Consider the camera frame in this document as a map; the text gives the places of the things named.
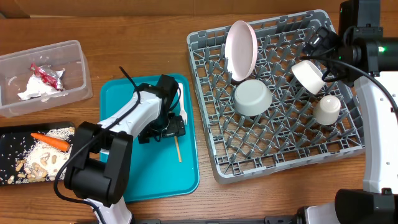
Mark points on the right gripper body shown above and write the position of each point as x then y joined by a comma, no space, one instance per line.
322,45

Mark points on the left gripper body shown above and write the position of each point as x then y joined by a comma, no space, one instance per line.
168,126

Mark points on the white plastic fork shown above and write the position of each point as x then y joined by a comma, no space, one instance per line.
183,113

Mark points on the wooden chopstick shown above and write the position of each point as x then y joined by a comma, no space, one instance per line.
178,149

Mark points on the white ceramic bowl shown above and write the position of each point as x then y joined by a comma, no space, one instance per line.
309,76

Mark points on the white paper cup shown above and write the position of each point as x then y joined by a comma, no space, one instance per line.
327,110

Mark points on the grey bowl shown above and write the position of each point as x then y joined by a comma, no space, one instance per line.
252,97

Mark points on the white round plate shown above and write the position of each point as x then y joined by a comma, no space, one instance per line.
241,50

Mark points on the orange carrot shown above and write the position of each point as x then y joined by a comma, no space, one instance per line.
54,142

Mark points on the red foil wrapper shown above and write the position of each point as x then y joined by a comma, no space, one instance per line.
46,75

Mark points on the white napkin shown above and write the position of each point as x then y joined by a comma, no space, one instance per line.
36,90

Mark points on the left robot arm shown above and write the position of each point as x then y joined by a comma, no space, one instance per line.
99,165

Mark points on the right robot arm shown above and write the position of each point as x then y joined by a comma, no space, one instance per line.
361,57

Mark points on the grey dishwasher rack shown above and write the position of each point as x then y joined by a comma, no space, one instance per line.
286,135

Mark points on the black waste tray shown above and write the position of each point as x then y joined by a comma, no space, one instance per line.
36,127

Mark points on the teal plastic tray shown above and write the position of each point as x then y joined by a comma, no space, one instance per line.
156,171

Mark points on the rice and peanut shells pile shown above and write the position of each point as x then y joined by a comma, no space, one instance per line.
26,160

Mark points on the clear plastic bin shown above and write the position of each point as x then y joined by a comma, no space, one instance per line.
66,57

